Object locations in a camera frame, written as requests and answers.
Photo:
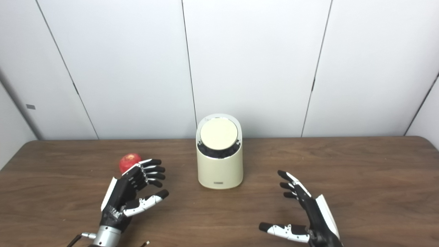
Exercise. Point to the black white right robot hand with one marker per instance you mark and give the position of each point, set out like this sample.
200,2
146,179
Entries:
317,219

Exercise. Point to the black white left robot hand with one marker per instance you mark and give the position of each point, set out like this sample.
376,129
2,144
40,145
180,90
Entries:
120,192

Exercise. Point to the red apple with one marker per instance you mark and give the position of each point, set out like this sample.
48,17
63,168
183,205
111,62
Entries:
128,161

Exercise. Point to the cream round bin lid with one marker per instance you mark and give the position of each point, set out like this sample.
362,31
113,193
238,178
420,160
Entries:
218,133

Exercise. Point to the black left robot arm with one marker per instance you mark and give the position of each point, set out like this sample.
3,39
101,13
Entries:
106,237

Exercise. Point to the cream-colored round bin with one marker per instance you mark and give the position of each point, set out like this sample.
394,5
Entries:
219,171

